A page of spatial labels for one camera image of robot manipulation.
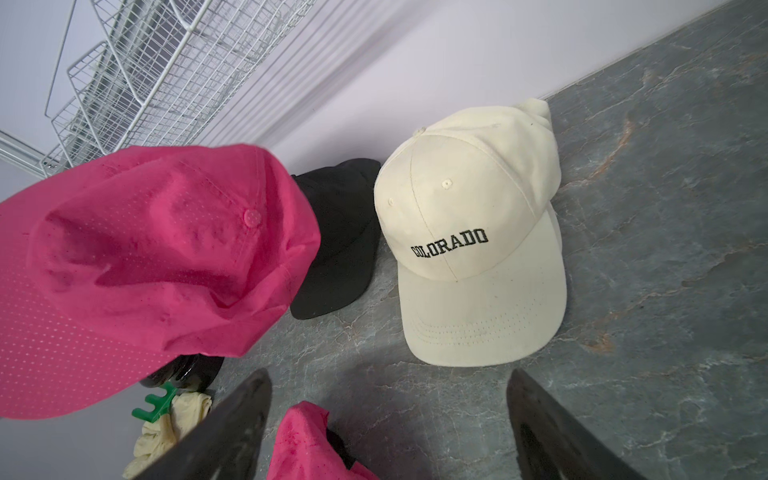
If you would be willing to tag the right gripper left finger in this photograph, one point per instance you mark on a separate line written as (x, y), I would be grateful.
(226, 444)

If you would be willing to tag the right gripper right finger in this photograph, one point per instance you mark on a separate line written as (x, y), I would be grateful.
(551, 443)

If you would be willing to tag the pink cap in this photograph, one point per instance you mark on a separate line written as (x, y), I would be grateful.
(306, 449)
(115, 268)

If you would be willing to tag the cream cap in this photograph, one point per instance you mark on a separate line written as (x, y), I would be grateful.
(465, 206)

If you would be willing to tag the black cap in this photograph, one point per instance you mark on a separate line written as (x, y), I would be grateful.
(342, 200)

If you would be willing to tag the small green toy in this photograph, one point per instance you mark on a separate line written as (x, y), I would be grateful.
(157, 405)

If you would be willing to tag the black plant pot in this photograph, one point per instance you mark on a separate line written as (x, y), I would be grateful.
(194, 373)

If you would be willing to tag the long white wire shelf basket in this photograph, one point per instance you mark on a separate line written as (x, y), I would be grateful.
(162, 72)

